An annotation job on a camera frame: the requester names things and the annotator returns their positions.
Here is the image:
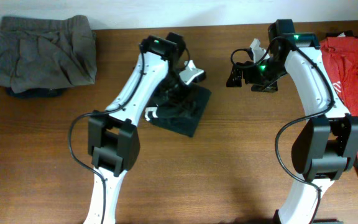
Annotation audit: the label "black Nike t-shirt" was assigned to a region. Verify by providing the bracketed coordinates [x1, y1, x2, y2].
[144, 85, 211, 138]

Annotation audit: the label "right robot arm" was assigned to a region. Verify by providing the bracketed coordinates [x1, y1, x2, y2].
[226, 19, 358, 224]

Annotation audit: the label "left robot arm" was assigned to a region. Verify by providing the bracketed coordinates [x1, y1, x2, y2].
[85, 32, 191, 223]

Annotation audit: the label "black logo t-shirt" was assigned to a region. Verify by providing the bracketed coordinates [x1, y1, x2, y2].
[325, 30, 358, 38]

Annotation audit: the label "folded dark navy garment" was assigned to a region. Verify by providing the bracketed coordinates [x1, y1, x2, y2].
[5, 88, 67, 99]

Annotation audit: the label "folded grey shorts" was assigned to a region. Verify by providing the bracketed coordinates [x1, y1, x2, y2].
[0, 15, 97, 93]

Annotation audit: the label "right black cable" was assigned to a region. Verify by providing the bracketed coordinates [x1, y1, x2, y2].
[230, 35, 337, 224]

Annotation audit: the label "black cable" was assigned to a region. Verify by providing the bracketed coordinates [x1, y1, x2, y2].
[230, 35, 337, 224]
[67, 46, 192, 224]

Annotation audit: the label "left black cable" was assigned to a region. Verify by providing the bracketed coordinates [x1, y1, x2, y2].
[67, 46, 192, 224]

